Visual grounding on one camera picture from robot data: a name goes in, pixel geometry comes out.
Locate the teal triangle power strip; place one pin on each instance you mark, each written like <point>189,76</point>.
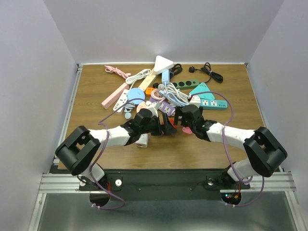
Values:
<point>203,92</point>

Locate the white usb power strip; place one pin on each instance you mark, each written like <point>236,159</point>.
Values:
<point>121,100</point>

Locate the teal long power strip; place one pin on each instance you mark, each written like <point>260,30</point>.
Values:
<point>208,104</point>

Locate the white triangle power strip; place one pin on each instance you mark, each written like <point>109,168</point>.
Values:
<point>162,64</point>

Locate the beige long power strip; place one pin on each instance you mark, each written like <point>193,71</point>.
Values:
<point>148,81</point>

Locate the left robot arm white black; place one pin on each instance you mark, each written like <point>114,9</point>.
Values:
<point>77,151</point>

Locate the light blue power strip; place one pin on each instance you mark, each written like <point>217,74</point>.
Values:
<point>166,77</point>

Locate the blue round power strip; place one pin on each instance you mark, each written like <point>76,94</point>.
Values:
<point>136,96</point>

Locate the dark green power strip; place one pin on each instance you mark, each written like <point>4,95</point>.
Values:
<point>186,85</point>

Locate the white cube socket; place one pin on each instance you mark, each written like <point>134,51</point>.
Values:
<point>142,142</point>

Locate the orange power strip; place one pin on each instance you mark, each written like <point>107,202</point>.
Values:
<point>149,90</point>

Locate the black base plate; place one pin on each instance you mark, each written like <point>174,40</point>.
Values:
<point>165,184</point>

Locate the pink flat plug adapter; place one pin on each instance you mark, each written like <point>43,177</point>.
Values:
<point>187,130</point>

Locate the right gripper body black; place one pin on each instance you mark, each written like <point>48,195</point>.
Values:
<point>184,121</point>

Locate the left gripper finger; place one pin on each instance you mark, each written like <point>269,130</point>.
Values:
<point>171,129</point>
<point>165,126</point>

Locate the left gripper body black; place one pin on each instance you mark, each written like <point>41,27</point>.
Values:
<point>153,127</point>

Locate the pink round power strip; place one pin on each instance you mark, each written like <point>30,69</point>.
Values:
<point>142,105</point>

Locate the pink long power strip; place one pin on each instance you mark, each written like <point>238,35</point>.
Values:
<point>112,98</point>

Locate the blue round plug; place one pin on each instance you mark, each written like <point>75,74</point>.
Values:
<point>128,115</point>

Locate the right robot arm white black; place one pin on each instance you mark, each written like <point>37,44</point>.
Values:
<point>264,153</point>

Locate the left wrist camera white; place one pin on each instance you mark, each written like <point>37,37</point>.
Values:
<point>153,107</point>

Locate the purple power strip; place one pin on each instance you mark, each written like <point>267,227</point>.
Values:
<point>164,107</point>

